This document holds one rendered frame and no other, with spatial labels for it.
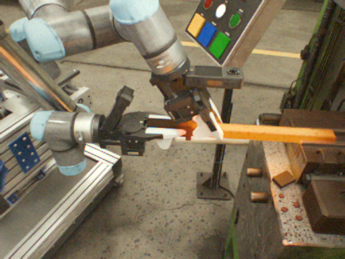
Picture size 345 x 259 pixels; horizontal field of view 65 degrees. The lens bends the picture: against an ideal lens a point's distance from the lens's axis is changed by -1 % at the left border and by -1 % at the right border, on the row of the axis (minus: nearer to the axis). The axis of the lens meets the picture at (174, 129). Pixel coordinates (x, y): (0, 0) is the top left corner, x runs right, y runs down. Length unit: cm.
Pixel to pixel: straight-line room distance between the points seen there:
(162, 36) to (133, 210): 132
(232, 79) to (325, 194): 29
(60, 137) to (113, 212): 107
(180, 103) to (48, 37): 26
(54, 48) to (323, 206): 57
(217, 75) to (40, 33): 32
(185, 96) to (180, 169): 133
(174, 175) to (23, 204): 88
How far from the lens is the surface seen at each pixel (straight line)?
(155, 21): 48
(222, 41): 100
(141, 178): 181
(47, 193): 162
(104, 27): 55
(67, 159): 74
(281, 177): 68
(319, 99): 95
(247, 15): 97
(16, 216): 161
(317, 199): 60
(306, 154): 66
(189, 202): 170
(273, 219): 65
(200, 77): 52
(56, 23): 54
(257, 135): 64
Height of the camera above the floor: 143
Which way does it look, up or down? 42 degrees down
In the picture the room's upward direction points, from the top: straight up
